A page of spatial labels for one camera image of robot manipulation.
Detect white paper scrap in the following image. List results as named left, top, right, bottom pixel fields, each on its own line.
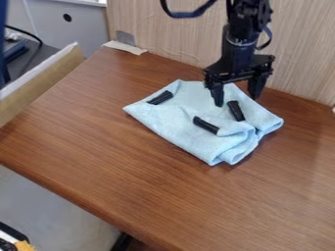
left=100, top=39, right=150, bottom=56

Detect light blue cloth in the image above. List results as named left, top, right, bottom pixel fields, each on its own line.
left=121, top=78, right=286, bottom=167

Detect cardboard box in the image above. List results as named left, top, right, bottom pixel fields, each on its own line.
left=0, top=41, right=85, bottom=127

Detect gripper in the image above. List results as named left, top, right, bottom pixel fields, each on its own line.
left=203, top=25, right=276, bottom=108

